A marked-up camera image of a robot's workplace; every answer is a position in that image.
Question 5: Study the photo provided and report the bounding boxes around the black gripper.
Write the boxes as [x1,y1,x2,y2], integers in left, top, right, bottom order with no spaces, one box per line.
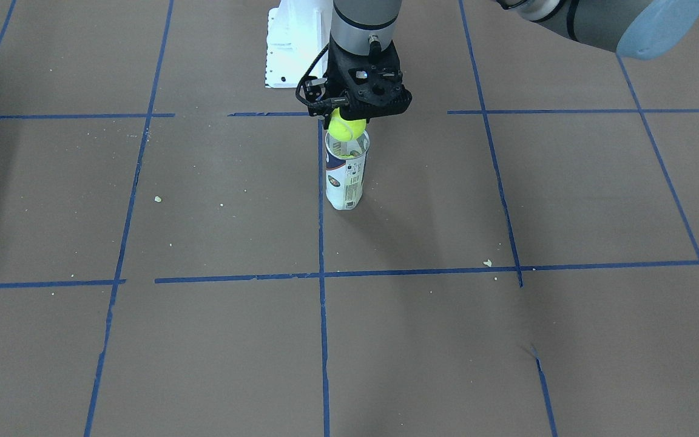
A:
[307,41,413,121]

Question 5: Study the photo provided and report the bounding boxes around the yellow tennis ball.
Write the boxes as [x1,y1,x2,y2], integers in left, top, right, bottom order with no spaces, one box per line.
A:
[328,108,367,142]

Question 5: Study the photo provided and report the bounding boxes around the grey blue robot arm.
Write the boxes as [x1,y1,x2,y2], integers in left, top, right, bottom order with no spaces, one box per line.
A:
[295,1,699,123]

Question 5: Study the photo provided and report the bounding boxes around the clear tennis ball can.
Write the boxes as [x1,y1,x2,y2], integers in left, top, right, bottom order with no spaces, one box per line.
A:
[325,132,371,211]

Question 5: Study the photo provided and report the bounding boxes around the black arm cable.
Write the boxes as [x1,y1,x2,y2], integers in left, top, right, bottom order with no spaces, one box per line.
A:
[295,44,350,117]

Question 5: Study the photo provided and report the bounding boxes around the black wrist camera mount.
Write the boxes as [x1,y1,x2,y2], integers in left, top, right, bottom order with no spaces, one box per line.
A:
[295,75,331,117]

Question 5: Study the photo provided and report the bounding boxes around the white camera stand post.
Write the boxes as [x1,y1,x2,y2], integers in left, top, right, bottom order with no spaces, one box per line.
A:
[265,1,333,89]

